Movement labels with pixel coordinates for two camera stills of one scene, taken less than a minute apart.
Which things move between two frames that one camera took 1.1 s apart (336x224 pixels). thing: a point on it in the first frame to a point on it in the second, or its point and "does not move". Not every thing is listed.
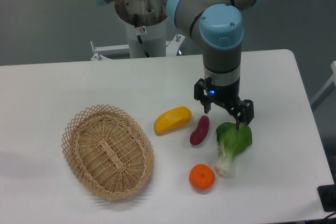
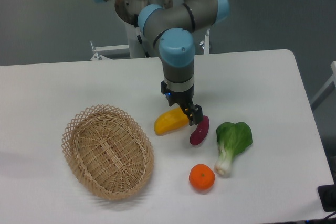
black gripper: x=228 y=95 to x=183 y=93
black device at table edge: x=327 y=194 does not move
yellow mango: x=172 y=119 does not move
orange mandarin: x=201 y=177 does not move
